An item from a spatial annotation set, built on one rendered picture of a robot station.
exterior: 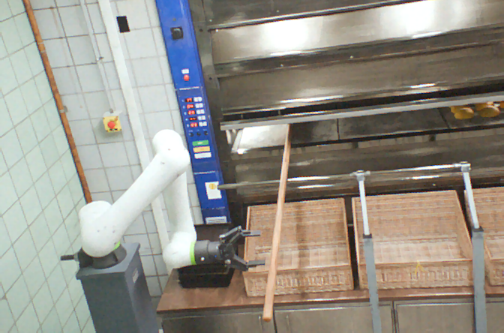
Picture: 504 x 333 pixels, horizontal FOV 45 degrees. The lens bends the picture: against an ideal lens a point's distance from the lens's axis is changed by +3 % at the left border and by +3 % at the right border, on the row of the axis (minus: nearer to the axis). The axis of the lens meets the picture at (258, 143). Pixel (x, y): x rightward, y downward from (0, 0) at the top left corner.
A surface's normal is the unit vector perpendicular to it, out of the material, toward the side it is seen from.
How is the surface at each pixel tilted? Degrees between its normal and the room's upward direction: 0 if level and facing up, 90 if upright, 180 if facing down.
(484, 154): 70
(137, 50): 90
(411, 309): 91
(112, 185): 90
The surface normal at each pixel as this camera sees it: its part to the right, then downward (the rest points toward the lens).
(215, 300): -0.15, -0.91
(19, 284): 0.98, -0.10
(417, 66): -0.15, 0.07
